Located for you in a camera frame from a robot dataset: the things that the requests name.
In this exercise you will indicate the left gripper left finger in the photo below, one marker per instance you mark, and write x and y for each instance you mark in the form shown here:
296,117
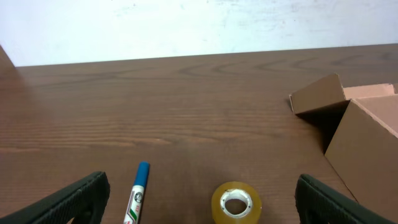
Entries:
83,201

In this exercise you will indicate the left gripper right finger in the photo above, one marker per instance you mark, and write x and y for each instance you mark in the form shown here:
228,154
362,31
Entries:
318,203

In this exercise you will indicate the blue cap marker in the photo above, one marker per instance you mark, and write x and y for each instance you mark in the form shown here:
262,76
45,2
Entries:
137,194

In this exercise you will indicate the yellow tape roll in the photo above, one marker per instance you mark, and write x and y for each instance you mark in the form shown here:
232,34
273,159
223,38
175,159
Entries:
236,202

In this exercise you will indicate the open cardboard box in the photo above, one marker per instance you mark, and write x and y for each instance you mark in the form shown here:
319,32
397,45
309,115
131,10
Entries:
363,149

